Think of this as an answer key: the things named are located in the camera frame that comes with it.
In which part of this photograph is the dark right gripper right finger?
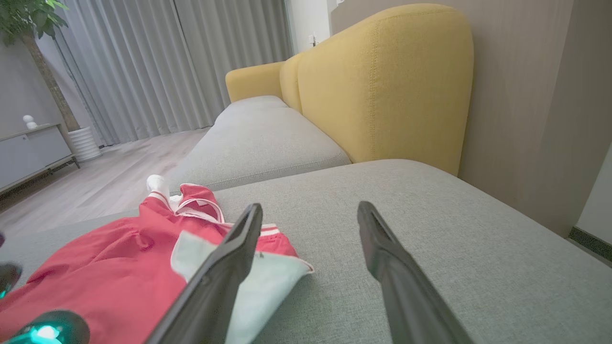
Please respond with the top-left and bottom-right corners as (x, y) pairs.
(357, 201), (474, 344)

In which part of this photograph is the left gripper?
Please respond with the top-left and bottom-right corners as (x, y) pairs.
(0, 263), (90, 344)

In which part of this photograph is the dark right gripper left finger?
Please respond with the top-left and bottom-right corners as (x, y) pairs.
(146, 203), (264, 344)

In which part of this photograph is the red white-trimmed basketball jersey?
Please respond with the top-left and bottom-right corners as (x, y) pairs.
(0, 174), (315, 344)

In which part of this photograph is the large grey sofa chaise seat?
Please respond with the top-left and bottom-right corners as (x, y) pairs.
(0, 159), (612, 344)

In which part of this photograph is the grey sofa seat cushion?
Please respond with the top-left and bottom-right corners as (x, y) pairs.
(165, 106), (352, 193)
(214, 96), (290, 115)

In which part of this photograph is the low sideboard cabinet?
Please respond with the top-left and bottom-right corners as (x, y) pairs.
(0, 123), (80, 194)

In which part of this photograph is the white ribbed plant pot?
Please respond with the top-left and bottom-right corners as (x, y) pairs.
(67, 126), (102, 163)

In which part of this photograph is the yellow sofa armrest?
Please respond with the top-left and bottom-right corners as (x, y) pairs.
(226, 61), (286, 103)

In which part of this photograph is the large yellow backrest cushion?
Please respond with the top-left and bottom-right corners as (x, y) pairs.
(296, 4), (475, 176)

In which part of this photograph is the small yellow backrest cushion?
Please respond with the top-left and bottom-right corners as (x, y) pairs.
(280, 52), (306, 114)

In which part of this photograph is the grey pleated curtain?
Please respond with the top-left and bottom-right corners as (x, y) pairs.
(50, 0), (295, 146)

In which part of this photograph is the green indoor tree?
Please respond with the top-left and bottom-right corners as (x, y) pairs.
(0, 0), (81, 132)

